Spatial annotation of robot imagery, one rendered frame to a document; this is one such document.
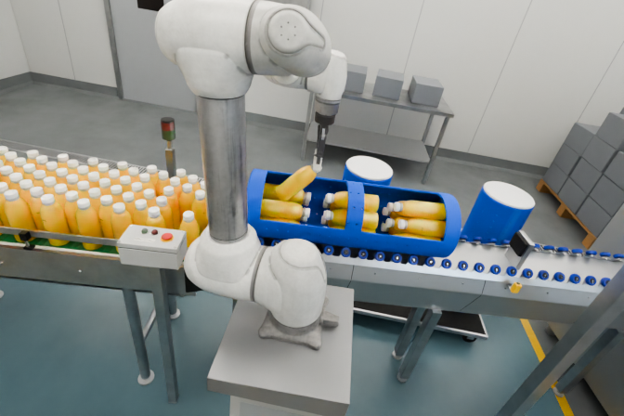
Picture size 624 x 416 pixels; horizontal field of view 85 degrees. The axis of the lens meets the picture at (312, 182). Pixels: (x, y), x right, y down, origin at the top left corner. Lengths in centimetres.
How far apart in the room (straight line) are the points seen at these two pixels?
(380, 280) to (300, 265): 77
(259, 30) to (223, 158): 29
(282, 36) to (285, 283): 58
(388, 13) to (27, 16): 481
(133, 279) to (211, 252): 75
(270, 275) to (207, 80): 50
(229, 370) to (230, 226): 38
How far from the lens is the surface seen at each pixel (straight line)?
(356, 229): 138
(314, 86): 120
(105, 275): 166
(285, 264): 88
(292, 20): 60
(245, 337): 107
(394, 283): 162
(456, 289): 173
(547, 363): 198
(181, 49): 70
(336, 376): 102
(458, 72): 483
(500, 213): 219
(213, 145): 76
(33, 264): 178
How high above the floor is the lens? 195
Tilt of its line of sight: 31 degrees down
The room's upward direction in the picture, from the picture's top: 9 degrees clockwise
